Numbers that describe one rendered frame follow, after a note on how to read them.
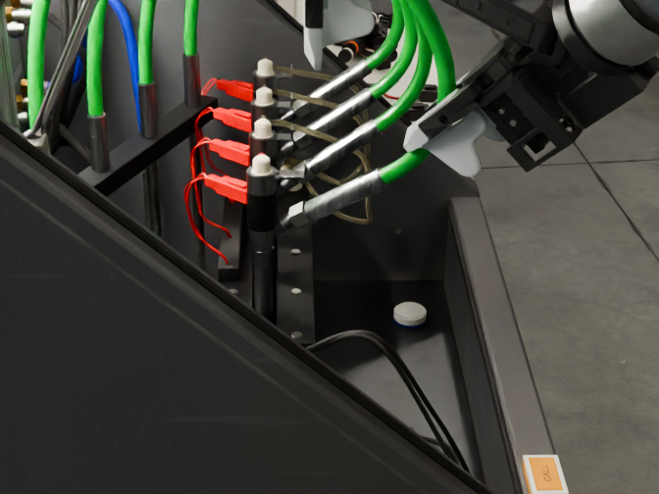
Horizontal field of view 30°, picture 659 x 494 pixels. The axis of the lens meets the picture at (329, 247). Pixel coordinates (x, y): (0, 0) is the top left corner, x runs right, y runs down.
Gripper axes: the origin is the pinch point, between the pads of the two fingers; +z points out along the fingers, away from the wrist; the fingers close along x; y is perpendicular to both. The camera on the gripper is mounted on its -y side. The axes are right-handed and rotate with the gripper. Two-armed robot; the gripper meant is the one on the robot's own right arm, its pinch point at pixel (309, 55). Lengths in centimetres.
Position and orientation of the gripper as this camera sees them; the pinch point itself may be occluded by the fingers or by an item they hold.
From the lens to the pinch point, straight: 108.8
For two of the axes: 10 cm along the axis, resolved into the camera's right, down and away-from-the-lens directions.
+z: -0.1, 8.7, 5.0
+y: 10.0, 0.0, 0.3
